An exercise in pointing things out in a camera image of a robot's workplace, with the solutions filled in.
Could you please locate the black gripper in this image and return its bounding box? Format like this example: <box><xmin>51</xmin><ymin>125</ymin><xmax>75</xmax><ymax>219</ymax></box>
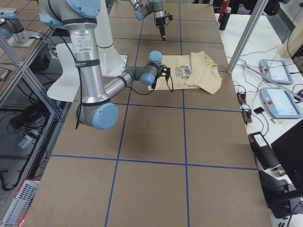
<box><xmin>154</xmin><ymin>14</ymin><xmax>173</xmax><ymax>40</ymax></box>
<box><xmin>151</xmin><ymin>65</ymin><xmax>171</xmax><ymax>89</ymax></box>

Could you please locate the cream long-sleeve printed shirt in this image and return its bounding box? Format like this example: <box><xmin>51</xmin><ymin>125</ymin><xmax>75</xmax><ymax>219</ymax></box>
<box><xmin>155</xmin><ymin>51</ymin><xmax>222</xmax><ymax>95</ymax></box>

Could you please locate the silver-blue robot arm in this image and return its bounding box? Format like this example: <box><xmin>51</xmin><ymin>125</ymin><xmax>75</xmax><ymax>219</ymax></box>
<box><xmin>39</xmin><ymin>0</ymin><xmax>171</xmax><ymax>130</ymax></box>
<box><xmin>129</xmin><ymin>0</ymin><xmax>173</xmax><ymax>41</ymax></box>

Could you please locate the black water bottle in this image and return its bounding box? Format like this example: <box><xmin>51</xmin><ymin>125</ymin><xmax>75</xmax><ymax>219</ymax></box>
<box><xmin>219</xmin><ymin>7</ymin><xmax>232</xmax><ymax>31</ymax></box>

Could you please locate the red water bottle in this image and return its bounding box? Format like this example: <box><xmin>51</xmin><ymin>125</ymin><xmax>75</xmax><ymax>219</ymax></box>
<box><xmin>218</xmin><ymin>0</ymin><xmax>230</xmax><ymax>23</ymax></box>

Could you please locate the reacher grabber stick tool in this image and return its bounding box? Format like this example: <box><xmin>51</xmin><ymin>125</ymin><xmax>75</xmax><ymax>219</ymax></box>
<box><xmin>242</xmin><ymin>63</ymin><xmax>303</xmax><ymax>101</ymax></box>

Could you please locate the far blue teach pendant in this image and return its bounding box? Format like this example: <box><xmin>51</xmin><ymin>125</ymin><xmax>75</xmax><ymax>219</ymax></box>
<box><xmin>259</xmin><ymin>59</ymin><xmax>293</xmax><ymax>85</ymax></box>

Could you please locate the blue teach pendant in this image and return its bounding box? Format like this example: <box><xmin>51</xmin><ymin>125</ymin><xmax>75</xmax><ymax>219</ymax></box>
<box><xmin>259</xmin><ymin>59</ymin><xmax>293</xmax><ymax>85</ymax></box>
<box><xmin>260</xmin><ymin>87</ymin><xmax>303</xmax><ymax>119</ymax></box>

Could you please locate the near blue teach pendant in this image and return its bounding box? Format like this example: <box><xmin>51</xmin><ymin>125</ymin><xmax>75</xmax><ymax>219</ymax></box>
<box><xmin>260</xmin><ymin>87</ymin><xmax>303</xmax><ymax>119</ymax></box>

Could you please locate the black monitor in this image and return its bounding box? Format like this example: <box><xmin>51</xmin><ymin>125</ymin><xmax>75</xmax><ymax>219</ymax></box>
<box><xmin>271</xmin><ymin>121</ymin><xmax>303</xmax><ymax>189</ymax></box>

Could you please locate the white perforated plastic basket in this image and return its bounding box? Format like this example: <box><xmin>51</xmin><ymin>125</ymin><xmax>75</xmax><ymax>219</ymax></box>
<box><xmin>0</xmin><ymin>179</ymin><xmax>41</xmax><ymax>227</ymax></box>

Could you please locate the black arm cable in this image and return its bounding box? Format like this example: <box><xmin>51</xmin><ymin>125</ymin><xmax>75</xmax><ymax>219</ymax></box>
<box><xmin>127</xmin><ymin>65</ymin><xmax>175</xmax><ymax>96</ymax></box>

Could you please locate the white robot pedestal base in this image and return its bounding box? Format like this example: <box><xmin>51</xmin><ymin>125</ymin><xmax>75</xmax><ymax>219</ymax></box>
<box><xmin>95</xmin><ymin>0</ymin><xmax>127</xmax><ymax>77</ymax></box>

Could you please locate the aluminium frame post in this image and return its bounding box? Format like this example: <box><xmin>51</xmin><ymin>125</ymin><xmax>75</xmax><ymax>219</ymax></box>
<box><xmin>227</xmin><ymin>0</ymin><xmax>268</xmax><ymax>74</ymax></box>

